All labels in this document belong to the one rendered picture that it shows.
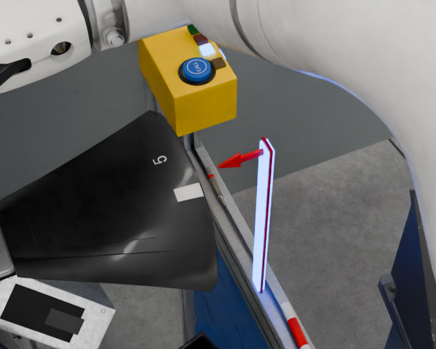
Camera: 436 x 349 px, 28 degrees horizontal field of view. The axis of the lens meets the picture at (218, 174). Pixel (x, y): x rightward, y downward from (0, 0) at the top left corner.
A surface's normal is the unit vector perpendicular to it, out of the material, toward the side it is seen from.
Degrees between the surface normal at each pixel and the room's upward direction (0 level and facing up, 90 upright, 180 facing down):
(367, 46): 79
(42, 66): 90
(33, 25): 7
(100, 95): 90
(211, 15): 94
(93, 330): 50
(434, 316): 44
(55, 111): 90
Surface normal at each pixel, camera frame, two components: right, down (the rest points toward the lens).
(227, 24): -0.85, 0.50
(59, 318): 0.30, 0.17
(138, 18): 0.40, 0.64
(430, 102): -0.57, 0.50
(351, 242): 0.00, -0.61
